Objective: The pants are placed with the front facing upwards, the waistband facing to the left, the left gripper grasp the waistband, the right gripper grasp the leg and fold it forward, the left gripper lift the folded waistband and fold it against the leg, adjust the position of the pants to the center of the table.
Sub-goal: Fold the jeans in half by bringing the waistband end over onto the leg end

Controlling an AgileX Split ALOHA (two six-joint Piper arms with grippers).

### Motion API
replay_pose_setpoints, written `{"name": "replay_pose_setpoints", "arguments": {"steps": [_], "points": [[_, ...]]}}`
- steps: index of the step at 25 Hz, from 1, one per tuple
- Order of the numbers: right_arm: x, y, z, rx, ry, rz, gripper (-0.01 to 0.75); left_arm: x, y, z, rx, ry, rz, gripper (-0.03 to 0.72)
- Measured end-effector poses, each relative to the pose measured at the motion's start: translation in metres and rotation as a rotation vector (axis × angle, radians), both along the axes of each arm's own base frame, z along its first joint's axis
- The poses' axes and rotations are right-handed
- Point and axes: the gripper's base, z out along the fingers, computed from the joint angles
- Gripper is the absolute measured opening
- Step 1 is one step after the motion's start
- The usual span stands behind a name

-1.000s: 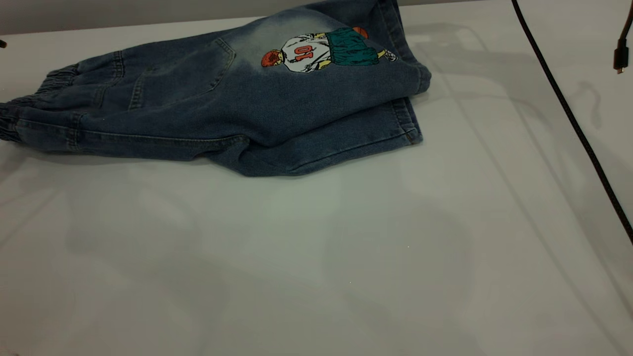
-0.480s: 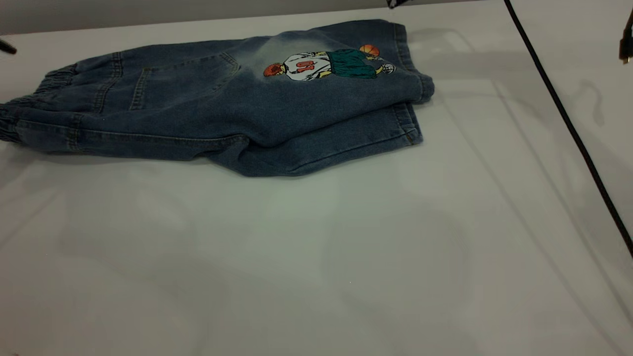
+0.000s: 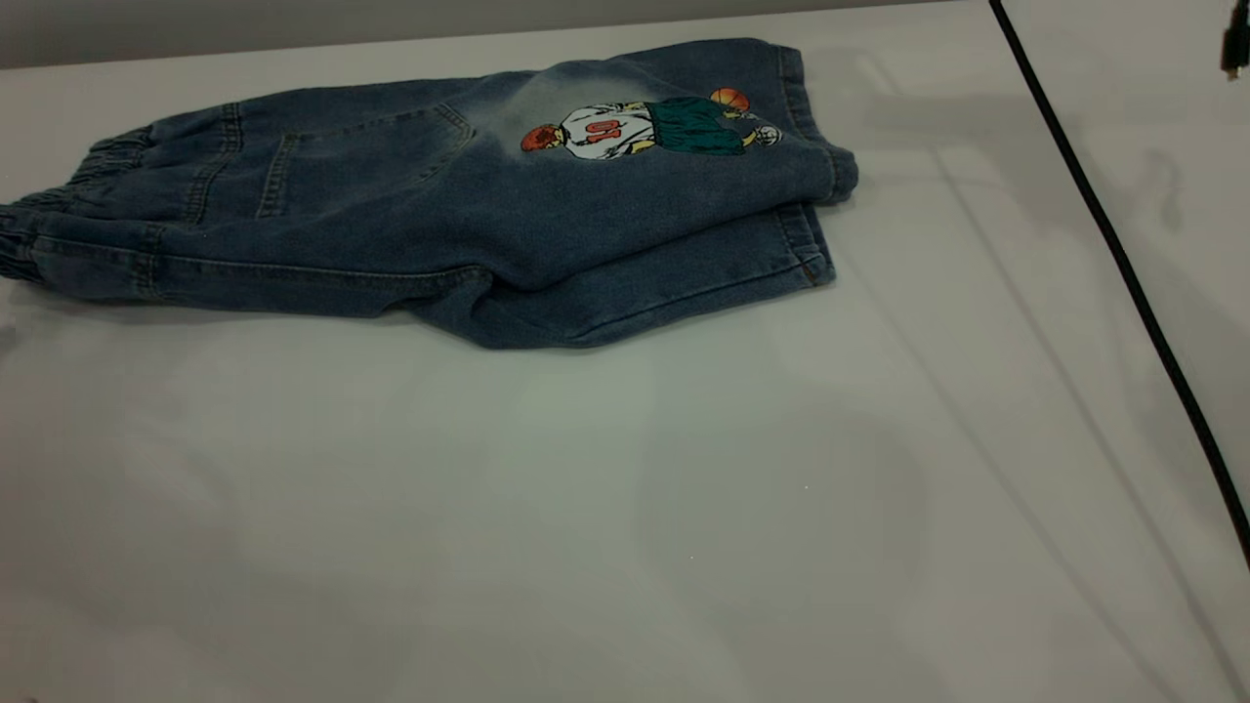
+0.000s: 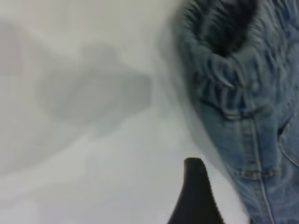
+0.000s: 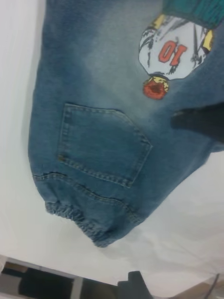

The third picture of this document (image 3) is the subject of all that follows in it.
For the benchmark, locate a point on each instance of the blue denim shorts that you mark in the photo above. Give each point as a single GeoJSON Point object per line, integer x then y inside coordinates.
{"type": "Point", "coordinates": [391, 215]}

